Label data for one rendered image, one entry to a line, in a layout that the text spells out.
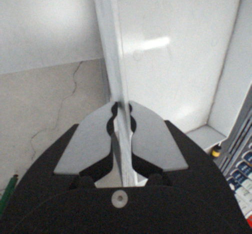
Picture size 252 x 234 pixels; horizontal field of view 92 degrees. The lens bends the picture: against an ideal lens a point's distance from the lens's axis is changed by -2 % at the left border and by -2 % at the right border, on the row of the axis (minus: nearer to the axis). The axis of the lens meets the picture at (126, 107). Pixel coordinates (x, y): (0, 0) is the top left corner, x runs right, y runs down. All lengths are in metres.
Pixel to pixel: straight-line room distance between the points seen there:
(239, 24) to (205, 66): 0.07
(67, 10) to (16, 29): 0.09
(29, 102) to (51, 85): 0.24
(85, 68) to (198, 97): 0.98
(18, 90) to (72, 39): 1.03
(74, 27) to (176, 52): 0.18
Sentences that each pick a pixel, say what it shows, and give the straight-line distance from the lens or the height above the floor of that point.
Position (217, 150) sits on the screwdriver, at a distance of 0.74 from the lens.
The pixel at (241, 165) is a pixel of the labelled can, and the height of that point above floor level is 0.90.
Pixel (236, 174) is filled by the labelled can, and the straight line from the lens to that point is 0.98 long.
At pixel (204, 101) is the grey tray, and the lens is 0.27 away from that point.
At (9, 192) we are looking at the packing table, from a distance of 1.77.
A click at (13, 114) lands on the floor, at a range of 1.38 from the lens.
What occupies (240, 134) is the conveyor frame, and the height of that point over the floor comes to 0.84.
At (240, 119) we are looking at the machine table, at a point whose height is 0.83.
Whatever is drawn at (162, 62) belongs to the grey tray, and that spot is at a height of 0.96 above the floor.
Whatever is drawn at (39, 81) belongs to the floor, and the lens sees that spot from 1.19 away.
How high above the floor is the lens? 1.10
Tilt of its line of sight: 56 degrees down
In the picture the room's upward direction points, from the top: 146 degrees clockwise
